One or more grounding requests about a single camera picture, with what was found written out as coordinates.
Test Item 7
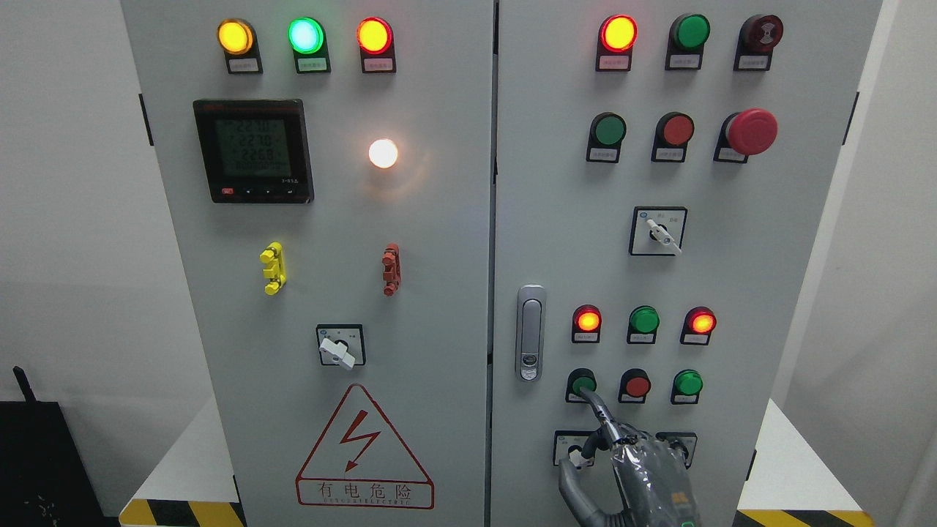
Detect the green push button upper row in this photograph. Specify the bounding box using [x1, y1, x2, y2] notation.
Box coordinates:
[586, 111, 627, 163]

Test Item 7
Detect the red electrical hazard warning sticker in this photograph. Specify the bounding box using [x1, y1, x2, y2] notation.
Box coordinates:
[295, 384, 435, 510]

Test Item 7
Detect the silver cabinet door handle lock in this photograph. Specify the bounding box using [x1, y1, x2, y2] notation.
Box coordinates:
[515, 284, 546, 381]

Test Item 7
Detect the black box with antenna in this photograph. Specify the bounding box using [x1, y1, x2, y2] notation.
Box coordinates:
[1, 366, 105, 526]

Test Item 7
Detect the lower white selector switch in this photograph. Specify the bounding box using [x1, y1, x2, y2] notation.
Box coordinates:
[553, 430, 595, 469]

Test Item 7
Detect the green start push button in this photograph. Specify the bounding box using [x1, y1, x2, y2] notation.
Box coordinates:
[565, 367, 598, 404]

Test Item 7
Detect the white cabinet base platform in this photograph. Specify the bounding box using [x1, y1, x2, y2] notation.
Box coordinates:
[118, 398, 874, 526]

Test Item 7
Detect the white lit indicator lamp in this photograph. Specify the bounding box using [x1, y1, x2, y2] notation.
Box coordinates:
[367, 138, 399, 169]

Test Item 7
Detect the upper right white selector switch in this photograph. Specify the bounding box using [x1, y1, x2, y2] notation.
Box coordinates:
[629, 206, 688, 256]

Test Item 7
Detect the red stop push button lower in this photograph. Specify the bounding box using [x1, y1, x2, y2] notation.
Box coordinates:
[618, 368, 652, 404]

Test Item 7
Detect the red push button upper row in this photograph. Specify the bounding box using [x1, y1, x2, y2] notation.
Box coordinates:
[652, 111, 695, 163]

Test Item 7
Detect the green lit indicator light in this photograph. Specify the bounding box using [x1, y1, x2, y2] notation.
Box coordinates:
[288, 17, 331, 74]

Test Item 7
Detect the grey cabinet door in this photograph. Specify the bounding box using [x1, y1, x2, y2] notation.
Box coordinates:
[121, 1, 495, 526]
[490, 1, 881, 526]

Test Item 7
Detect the green indicator lower row middle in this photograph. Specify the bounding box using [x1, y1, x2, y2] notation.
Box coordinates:
[627, 304, 660, 344]

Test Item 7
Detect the yellow test terminal block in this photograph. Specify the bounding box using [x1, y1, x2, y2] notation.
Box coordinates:
[260, 241, 287, 296]

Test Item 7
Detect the green unlit indicator top right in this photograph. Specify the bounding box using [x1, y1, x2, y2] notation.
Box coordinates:
[665, 13, 712, 71]

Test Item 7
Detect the orange-red indicator light left door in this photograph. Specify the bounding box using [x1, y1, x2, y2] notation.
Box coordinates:
[356, 16, 396, 74]

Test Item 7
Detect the black digital power meter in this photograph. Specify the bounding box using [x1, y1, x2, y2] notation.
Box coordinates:
[192, 99, 315, 204]

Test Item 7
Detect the yellow indicator light top left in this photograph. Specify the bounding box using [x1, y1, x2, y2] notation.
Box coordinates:
[215, 19, 264, 75]

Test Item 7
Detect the dark red buzzer alarm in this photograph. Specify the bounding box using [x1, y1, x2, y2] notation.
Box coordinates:
[733, 14, 784, 71]

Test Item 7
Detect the red lit indicator lower right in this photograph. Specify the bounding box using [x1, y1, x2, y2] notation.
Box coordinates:
[680, 306, 717, 345]

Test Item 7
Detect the red lit indicator right door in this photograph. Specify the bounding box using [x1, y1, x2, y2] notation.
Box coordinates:
[595, 14, 638, 72]

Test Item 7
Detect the grey left cabinet door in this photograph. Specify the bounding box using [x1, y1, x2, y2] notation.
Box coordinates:
[121, 1, 495, 526]

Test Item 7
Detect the red indicator lower row left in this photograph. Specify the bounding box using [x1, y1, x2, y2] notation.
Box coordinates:
[571, 304, 602, 343]

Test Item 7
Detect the left door white selector switch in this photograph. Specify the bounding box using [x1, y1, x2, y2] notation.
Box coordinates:
[315, 324, 366, 370]

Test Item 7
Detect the red test terminal block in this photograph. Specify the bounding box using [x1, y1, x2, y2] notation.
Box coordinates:
[381, 243, 402, 297]

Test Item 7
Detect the red emergency stop mushroom button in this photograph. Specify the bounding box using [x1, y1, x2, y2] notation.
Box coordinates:
[713, 108, 777, 164]

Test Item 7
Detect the black knob selector switch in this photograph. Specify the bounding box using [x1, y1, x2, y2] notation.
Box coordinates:
[655, 431, 698, 469]

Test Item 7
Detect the grey right cabinet door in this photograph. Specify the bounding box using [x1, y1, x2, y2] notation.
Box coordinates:
[490, 1, 881, 526]

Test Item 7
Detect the green push button lower right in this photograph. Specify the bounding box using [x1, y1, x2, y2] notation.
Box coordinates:
[670, 368, 705, 405]

